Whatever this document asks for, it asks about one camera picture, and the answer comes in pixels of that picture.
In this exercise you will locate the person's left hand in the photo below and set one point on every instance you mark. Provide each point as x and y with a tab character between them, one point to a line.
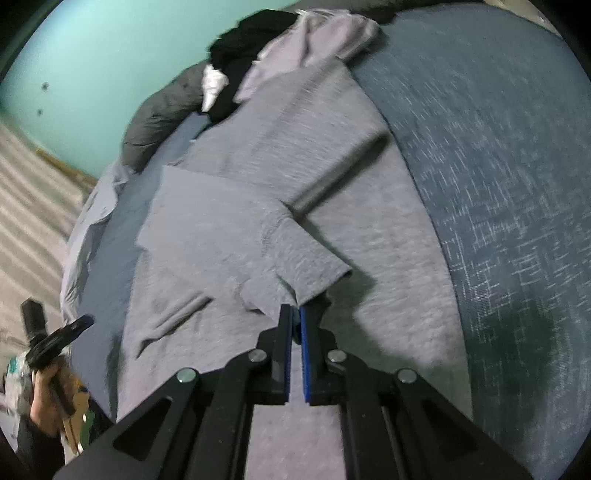
44	401

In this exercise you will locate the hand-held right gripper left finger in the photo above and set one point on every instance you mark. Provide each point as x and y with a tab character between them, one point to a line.
288	350

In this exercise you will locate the lavender garment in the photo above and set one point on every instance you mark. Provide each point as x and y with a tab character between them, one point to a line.
323	37

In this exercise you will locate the light grey cloth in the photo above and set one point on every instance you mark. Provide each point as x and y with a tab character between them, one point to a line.
87	221

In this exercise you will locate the clear plastic packet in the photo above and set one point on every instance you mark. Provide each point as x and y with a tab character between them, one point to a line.
16	383

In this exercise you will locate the bed with blue sheet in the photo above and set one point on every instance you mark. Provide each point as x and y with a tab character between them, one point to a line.
508	161

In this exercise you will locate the grey sweater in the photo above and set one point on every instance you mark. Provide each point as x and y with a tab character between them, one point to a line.
277	152

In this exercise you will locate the black sweater with white cuff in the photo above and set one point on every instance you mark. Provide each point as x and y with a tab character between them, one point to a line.
240	41

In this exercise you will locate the cardboard box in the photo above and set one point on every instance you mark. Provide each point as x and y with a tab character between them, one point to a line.
74	424

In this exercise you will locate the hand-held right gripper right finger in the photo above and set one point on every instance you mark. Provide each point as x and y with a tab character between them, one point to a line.
304	355

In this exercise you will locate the person's left forearm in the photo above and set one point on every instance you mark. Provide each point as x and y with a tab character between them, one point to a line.
37	454

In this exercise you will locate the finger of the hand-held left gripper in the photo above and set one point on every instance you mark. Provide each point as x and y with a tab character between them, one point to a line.
76	326

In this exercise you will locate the white and grey garment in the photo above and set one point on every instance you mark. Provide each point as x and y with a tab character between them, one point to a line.
213	87

